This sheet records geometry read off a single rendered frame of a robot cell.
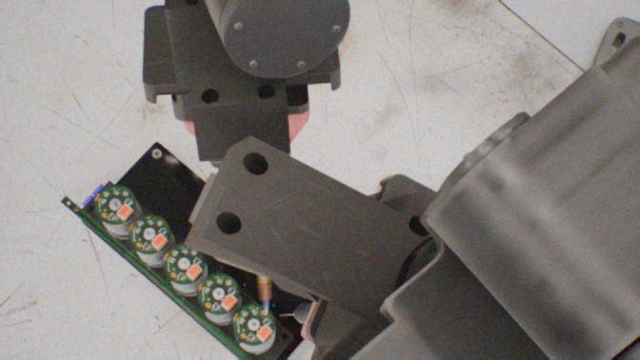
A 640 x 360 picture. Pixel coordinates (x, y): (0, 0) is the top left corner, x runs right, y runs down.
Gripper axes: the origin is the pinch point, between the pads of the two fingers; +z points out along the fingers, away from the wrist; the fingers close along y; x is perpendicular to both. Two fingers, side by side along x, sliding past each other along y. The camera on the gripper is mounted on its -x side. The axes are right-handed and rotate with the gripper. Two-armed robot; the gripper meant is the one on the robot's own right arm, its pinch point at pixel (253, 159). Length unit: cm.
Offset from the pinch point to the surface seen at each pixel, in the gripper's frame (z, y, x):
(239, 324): 7.7, -1.6, -6.0
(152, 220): 4.5, -6.4, -0.1
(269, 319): 7.7, 0.2, -5.9
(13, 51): 3.2, -15.8, 15.0
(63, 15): 2.1, -12.4, 17.1
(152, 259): 7.0, -6.7, -1.1
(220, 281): 6.4, -2.6, -3.7
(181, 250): 5.4, -4.8, -1.9
